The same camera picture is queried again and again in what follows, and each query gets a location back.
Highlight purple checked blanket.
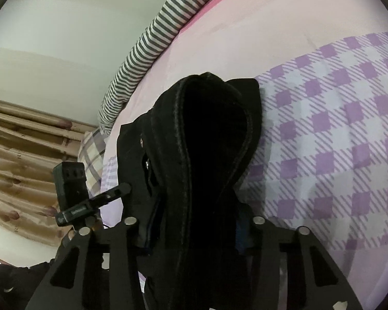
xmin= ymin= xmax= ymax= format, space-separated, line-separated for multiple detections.
xmin=100 ymin=32 xmax=388 ymax=252

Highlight grey white striped bolster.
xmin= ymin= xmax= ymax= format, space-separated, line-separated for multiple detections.
xmin=98 ymin=0 xmax=238 ymax=134

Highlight dark cloth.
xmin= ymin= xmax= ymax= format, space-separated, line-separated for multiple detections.
xmin=0 ymin=255 xmax=57 ymax=310

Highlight beige patterned curtain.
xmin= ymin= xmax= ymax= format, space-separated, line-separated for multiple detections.
xmin=0 ymin=96 xmax=99 ymax=249

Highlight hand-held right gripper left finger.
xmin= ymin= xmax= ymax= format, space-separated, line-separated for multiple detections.
xmin=24 ymin=213 xmax=159 ymax=310

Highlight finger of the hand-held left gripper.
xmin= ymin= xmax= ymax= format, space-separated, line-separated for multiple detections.
xmin=90 ymin=182 xmax=132 ymax=208

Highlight black pants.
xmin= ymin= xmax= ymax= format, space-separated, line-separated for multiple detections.
xmin=116 ymin=72 xmax=290 ymax=310

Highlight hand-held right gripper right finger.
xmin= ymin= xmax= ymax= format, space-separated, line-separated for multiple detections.
xmin=236 ymin=200 xmax=364 ymax=310

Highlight pink bed sheet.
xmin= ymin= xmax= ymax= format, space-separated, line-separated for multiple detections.
xmin=100 ymin=0 xmax=388 ymax=310

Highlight plaid pillow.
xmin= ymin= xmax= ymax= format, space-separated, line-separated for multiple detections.
xmin=77 ymin=127 xmax=112 ymax=201

